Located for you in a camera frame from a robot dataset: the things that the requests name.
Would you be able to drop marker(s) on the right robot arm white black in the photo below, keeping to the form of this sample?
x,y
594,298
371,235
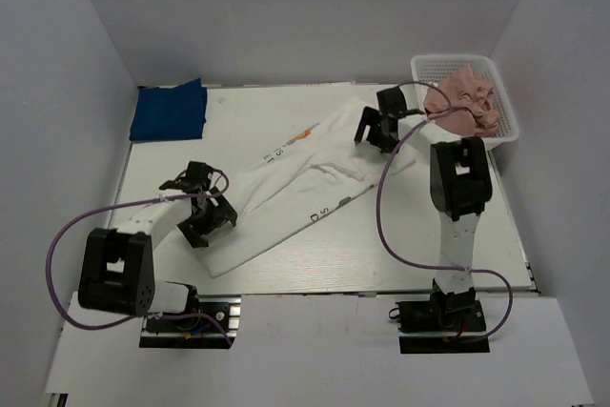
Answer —
x,y
460,186

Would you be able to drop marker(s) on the white plastic mesh basket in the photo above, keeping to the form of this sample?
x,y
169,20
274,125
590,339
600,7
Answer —
x,y
433,68

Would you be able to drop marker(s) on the folded blue t-shirt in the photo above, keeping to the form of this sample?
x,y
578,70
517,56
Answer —
x,y
170,114

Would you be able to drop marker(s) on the pink t-shirt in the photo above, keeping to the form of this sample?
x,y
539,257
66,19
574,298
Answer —
x,y
472,111

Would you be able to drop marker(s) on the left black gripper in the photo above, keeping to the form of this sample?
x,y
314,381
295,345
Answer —
x,y
195,234

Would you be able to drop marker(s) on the white printed t-shirt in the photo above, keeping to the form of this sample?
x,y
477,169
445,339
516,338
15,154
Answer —
x,y
296,186

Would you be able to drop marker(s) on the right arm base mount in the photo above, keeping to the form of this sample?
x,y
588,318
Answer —
x,y
421,333

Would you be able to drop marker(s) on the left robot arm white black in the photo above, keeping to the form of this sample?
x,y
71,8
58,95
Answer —
x,y
118,275

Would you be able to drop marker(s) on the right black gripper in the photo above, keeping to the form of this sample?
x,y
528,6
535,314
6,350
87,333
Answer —
x,y
369,118

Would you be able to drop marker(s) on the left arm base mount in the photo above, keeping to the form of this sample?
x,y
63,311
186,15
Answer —
x,y
213,326

